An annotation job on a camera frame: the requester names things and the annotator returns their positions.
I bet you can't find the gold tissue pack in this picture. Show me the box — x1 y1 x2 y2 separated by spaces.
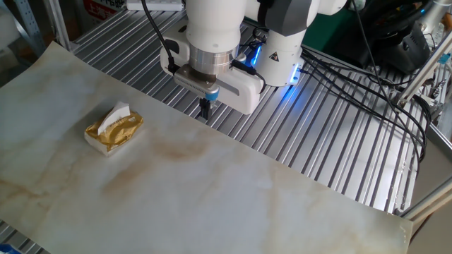
83 111 145 157

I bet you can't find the green board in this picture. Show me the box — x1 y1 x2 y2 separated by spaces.
302 8 356 56

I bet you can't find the grey camera with blue cap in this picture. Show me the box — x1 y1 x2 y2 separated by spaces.
172 64 221 103

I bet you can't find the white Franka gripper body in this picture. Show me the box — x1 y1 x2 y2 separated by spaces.
160 19 266 116

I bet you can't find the aluminium frame profile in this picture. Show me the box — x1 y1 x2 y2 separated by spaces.
394 31 452 107

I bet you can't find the black steering wheel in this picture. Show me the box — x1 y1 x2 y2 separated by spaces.
355 0 434 38

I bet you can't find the black arm-routed cable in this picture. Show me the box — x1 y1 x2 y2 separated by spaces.
141 0 179 75

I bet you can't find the white paper napkin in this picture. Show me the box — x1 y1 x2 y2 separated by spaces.
97 101 131 135

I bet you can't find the red sign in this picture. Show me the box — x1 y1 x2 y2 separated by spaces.
82 0 127 21

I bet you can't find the black usb camera cable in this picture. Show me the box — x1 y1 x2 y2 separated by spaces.
231 59 266 95

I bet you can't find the marble pattern table mat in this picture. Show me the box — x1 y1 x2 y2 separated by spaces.
0 41 415 254

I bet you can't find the aluminium table edge rail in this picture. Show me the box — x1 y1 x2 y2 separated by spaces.
398 175 452 222

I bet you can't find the black floor cable bundle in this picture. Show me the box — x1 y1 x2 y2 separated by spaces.
299 44 432 164

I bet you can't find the black looped cable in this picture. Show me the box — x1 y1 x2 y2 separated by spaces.
243 25 271 51

